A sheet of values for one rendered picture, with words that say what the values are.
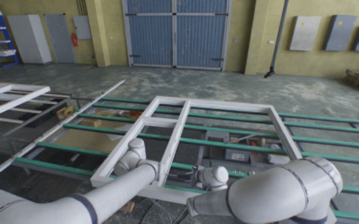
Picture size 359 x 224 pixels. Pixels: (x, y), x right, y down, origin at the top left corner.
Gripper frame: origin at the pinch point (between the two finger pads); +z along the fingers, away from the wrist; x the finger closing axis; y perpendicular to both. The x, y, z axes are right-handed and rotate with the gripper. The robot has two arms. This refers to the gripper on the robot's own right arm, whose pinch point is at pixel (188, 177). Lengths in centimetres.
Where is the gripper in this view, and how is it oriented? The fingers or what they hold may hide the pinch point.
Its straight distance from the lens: 130.0
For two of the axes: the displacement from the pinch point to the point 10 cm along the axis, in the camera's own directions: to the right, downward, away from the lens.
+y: -8.5, -3.7, -3.8
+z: -5.1, 3.4, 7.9
